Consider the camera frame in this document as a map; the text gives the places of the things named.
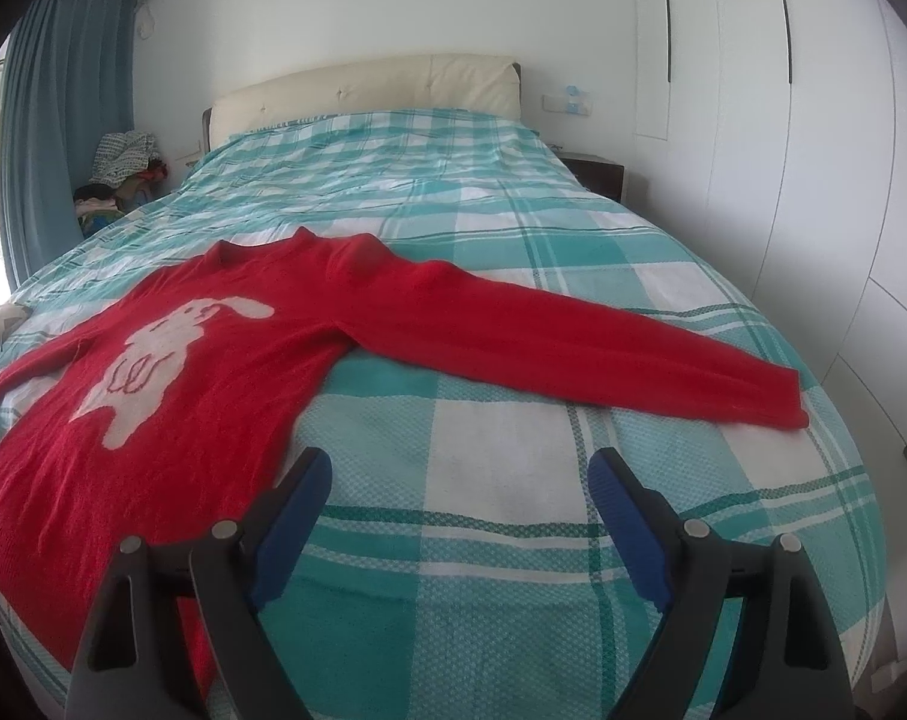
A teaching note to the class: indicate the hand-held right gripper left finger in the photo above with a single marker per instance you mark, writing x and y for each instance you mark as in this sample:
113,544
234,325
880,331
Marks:
292,521

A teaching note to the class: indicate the wall socket with blue covers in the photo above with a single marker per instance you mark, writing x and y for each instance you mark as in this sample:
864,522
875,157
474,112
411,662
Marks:
576,100

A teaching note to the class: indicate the dark wooden nightstand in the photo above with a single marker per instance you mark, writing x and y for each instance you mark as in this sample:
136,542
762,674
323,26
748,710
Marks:
596,169

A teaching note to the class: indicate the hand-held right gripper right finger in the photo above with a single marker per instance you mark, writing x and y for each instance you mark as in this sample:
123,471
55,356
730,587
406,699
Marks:
637,521

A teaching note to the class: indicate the teal plaid bed blanket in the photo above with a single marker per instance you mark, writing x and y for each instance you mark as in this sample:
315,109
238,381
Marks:
498,300

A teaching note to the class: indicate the blue curtain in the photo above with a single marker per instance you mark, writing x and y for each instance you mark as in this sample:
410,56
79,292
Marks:
56,120

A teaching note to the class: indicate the red sweater with white rabbit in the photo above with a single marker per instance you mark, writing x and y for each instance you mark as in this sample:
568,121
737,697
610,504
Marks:
221,360

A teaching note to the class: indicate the cream padded headboard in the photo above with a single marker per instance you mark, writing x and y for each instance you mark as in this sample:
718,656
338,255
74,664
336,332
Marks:
363,94

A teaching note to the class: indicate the white wardrobe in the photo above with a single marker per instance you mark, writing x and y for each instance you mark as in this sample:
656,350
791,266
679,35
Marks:
783,165

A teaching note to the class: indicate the pile of clothes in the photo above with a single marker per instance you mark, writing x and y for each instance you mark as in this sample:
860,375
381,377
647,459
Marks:
120,176

